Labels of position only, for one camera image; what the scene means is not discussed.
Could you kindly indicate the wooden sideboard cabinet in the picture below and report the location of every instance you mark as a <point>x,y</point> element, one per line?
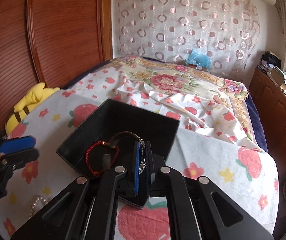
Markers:
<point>271,106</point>

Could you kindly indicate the pink circle pattern curtain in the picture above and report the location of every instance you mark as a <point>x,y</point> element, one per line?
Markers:
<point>226,31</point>

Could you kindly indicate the wooden wardrobe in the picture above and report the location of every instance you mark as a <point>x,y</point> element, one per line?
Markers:
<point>49,41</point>

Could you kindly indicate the pile of clothes and books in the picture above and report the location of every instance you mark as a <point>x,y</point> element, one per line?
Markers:
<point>270,65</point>

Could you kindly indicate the strawberry print white cloth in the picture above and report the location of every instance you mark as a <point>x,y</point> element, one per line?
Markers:
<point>208,142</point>

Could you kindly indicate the black jewelry box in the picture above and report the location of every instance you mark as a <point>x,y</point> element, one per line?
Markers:
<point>86,150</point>

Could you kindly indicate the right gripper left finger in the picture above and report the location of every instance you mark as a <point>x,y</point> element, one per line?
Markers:
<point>136,166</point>

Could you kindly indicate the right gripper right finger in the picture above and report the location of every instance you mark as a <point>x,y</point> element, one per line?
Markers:
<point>150,171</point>

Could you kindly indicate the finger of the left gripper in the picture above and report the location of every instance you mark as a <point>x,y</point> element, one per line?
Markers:
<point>14,145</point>
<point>18,160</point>

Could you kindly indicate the yellow plush toy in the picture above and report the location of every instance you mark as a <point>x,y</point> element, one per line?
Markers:
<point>36,95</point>

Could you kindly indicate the floral bed quilt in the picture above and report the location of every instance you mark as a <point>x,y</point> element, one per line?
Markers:
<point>171,78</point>

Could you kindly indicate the dark metal bangle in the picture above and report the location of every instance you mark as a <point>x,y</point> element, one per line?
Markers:
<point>125,141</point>

